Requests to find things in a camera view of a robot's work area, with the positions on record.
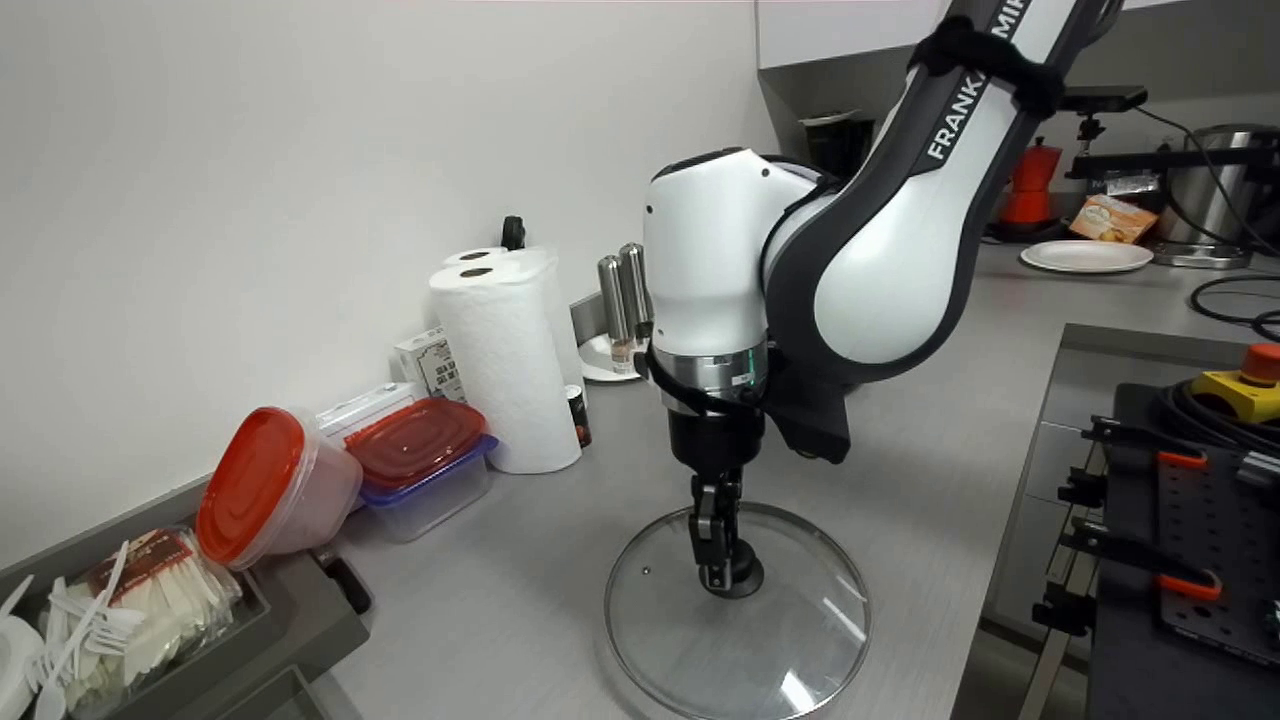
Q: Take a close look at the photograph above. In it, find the bag of plastic cutlery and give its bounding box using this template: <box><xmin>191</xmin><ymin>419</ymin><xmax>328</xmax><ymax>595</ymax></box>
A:
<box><xmin>34</xmin><ymin>528</ymin><xmax>250</xmax><ymax>711</ymax></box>

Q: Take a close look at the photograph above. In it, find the small dark jar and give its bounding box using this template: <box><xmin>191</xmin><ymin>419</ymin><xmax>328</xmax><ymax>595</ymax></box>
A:
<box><xmin>565</xmin><ymin>380</ymin><xmax>595</xmax><ymax>452</ymax></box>

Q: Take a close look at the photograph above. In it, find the grey metal cart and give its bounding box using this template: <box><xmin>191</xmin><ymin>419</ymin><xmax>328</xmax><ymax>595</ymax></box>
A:
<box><xmin>948</xmin><ymin>322</ymin><xmax>1280</xmax><ymax>720</ymax></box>

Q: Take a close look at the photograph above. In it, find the black orange bar clamp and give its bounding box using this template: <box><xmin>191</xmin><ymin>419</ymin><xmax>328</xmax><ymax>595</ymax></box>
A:
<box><xmin>1031</xmin><ymin>517</ymin><xmax>1233</xmax><ymax>642</ymax></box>
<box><xmin>1057</xmin><ymin>414</ymin><xmax>1233</xmax><ymax>511</ymax></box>

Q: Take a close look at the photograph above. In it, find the white plastic fork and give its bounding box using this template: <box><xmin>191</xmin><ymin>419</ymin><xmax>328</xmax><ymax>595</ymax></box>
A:
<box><xmin>27</xmin><ymin>537</ymin><xmax>137</xmax><ymax>720</ymax></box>

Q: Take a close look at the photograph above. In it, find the white paper towel roll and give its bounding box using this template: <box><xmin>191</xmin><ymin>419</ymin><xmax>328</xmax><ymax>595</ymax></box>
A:
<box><xmin>420</xmin><ymin>262</ymin><xmax>589</xmax><ymax>479</ymax></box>
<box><xmin>441</xmin><ymin>240</ymin><xmax>589</xmax><ymax>398</ymax></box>

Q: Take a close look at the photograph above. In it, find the red moka pot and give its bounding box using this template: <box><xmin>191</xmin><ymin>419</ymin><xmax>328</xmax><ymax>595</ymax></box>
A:
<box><xmin>994</xmin><ymin>137</ymin><xmax>1066</xmax><ymax>231</ymax></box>

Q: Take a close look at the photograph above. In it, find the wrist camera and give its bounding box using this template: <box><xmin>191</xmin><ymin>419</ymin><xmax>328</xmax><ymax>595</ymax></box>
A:
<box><xmin>765</xmin><ymin>372</ymin><xmax>856</xmax><ymax>470</ymax></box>

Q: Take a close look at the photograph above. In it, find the white dinner plate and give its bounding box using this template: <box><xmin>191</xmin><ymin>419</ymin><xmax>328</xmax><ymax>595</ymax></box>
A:
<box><xmin>1016</xmin><ymin>238</ymin><xmax>1160</xmax><ymax>281</ymax></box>

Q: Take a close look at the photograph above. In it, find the orange snack packet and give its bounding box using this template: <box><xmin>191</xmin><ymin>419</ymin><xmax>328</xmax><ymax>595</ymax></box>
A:
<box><xmin>1065</xmin><ymin>192</ymin><xmax>1160</xmax><ymax>247</ymax></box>

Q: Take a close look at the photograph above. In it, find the white outlet box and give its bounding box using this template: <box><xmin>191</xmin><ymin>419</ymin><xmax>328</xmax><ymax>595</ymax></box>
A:
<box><xmin>389</xmin><ymin>334</ymin><xmax>466</xmax><ymax>409</ymax></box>

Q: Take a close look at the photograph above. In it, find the clear container with white lid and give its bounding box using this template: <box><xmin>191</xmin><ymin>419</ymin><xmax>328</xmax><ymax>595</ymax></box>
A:
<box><xmin>313</xmin><ymin>380</ymin><xmax>422</xmax><ymax>450</ymax></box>

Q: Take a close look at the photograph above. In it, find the black cable on counter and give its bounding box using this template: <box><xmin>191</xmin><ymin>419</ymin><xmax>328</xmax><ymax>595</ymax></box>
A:
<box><xmin>1184</xmin><ymin>274</ymin><xmax>1280</xmax><ymax>346</ymax></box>

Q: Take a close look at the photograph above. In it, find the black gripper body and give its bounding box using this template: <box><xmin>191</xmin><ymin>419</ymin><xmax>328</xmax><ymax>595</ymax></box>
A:
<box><xmin>665</xmin><ymin>394</ymin><xmax>772</xmax><ymax>487</ymax></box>

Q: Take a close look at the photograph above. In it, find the black camera on mount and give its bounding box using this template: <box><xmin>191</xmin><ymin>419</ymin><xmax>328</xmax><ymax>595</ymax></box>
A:
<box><xmin>1057</xmin><ymin>83</ymin><xmax>1151</xmax><ymax>153</ymax></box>

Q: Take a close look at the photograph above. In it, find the black perforated board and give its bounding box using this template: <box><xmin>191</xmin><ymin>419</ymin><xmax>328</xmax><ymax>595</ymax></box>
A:
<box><xmin>1084</xmin><ymin>380</ymin><xmax>1280</xmax><ymax>720</ymax></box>

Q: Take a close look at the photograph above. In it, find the yellow emergency stop button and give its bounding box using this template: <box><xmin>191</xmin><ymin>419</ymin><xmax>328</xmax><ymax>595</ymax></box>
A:
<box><xmin>1188</xmin><ymin>341</ymin><xmax>1280</xmax><ymax>427</ymax></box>

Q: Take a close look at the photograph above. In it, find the glass pot lid black knob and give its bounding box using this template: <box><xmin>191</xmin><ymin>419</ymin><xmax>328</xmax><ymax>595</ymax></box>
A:
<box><xmin>601</xmin><ymin>495</ymin><xmax>876</xmax><ymax>720</ymax></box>

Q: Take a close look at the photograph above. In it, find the black metal boom bar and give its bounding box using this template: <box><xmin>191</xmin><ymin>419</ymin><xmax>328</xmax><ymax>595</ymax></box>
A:
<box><xmin>1065</xmin><ymin>142</ymin><xmax>1280</xmax><ymax>188</ymax></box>

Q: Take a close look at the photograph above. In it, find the steel spice grinder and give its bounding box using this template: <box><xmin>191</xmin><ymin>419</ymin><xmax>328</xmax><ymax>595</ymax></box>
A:
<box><xmin>618</xmin><ymin>240</ymin><xmax>657</xmax><ymax>346</ymax></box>
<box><xmin>590</xmin><ymin>251</ymin><xmax>640</xmax><ymax>372</ymax></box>

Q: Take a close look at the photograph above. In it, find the clear container with purple rim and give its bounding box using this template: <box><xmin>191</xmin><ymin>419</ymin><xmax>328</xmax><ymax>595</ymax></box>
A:
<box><xmin>354</xmin><ymin>438</ymin><xmax>505</xmax><ymax>547</ymax></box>

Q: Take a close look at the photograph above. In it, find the rectangular container with red lid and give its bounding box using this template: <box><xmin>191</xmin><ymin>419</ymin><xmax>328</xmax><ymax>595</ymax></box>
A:
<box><xmin>338</xmin><ymin>398</ymin><xmax>494</xmax><ymax>495</ymax></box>

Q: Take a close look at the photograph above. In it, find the grey metal tray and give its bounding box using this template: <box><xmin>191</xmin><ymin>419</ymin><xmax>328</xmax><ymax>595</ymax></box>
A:
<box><xmin>0</xmin><ymin>475</ymin><xmax>377</xmax><ymax>720</ymax></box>

